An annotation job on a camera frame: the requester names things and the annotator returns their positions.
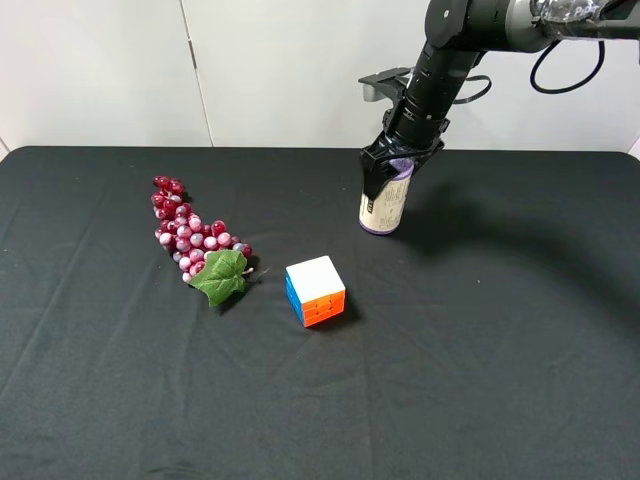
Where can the purple trash bag roll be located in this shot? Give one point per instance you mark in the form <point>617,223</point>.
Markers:
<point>383,215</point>

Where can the colourful puzzle cube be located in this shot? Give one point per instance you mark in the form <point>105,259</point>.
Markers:
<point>315,290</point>

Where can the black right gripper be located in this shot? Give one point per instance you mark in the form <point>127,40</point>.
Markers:
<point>412,129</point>

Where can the black tablecloth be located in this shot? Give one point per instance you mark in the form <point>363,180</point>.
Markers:
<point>494,335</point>

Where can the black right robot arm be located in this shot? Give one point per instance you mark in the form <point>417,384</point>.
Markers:
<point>458,35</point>

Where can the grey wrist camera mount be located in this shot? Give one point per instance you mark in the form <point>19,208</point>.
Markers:
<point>389,84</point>

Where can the red artificial grape bunch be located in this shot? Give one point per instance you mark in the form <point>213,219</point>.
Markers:
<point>211,259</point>

